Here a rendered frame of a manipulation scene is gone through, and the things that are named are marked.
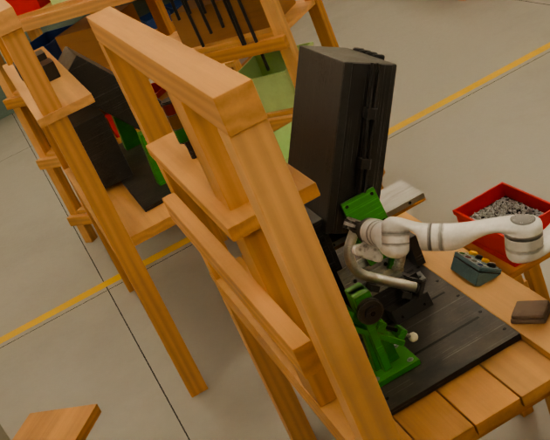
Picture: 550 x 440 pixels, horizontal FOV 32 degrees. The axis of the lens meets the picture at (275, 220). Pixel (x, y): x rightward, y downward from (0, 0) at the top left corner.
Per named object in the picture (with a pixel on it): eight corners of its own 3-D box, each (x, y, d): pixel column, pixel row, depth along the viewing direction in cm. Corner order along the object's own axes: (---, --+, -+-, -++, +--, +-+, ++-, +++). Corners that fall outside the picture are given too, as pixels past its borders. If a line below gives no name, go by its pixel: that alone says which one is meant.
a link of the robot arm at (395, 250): (392, 252, 255) (391, 219, 254) (414, 258, 240) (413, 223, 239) (367, 254, 253) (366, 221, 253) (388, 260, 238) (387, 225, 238)
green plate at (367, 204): (393, 246, 297) (364, 185, 292) (402, 248, 289) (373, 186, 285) (361, 263, 295) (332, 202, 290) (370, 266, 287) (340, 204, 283)
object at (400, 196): (402, 187, 317) (400, 179, 316) (426, 200, 303) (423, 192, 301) (301, 243, 310) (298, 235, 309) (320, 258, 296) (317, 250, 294)
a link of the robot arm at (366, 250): (348, 252, 258) (356, 255, 252) (362, 213, 258) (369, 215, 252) (379, 263, 260) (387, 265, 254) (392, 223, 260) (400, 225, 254)
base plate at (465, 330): (354, 219, 359) (352, 215, 358) (521, 339, 261) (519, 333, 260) (257, 272, 352) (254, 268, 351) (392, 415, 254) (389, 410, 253)
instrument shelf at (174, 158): (216, 121, 318) (212, 111, 317) (321, 195, 238) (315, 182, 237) (149, 155, 314) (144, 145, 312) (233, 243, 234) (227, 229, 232)
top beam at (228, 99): (120, 30, 328) (109, 5, 325) (268, 118, 195) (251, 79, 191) (97, 41, 327) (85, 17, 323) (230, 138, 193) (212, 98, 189)
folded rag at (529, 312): (510, 324, 265) (507, 316, 264) (519, 306, 271) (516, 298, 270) (546, 324, 259) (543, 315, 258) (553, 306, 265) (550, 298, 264)
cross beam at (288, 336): (183, 212, 346) (174, 191, 342) (324, 369, 230) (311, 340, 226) (171, 219, 345) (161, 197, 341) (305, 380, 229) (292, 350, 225)
